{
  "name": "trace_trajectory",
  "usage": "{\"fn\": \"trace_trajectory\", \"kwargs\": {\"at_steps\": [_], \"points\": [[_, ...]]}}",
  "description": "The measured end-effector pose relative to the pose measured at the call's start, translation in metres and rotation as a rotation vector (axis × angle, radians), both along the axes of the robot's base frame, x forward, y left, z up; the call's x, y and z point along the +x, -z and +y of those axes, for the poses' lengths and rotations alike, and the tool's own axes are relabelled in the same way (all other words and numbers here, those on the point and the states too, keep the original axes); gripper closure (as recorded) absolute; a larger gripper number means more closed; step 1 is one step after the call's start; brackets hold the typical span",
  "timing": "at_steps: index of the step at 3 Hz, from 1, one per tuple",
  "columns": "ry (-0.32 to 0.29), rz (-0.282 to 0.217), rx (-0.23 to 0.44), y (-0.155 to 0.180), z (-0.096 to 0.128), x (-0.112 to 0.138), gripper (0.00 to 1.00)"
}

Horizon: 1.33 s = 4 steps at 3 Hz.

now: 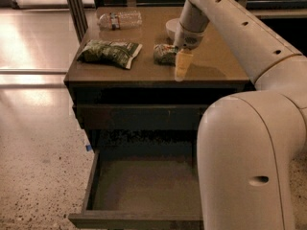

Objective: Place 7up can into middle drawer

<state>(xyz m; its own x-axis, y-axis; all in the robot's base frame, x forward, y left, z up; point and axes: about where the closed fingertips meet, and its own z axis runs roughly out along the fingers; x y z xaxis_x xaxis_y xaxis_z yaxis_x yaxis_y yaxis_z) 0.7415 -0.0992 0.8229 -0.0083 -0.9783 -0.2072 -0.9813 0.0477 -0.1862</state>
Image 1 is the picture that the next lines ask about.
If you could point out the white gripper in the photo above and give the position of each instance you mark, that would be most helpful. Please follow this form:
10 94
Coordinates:
187 39

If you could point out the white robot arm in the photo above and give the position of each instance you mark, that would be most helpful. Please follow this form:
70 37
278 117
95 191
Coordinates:
247 140

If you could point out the brown wooden drawer cabinet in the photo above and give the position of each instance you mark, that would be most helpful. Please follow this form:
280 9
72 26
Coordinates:
214 73

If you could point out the closed top drawer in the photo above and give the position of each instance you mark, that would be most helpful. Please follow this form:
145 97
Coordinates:
139 117

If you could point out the open middle drawer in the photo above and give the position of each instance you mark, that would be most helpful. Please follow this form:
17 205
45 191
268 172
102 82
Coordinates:
142 188

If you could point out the white ceramic bowl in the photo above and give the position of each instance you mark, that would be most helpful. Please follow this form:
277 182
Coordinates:
171 27

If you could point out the green chip bag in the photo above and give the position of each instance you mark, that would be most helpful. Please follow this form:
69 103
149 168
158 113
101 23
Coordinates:
120 54

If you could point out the clear plastic water bottle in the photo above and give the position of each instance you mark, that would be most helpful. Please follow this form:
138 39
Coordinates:
120 20

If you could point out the blue tape piece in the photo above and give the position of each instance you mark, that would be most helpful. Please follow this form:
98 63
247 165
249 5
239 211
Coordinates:
88 147

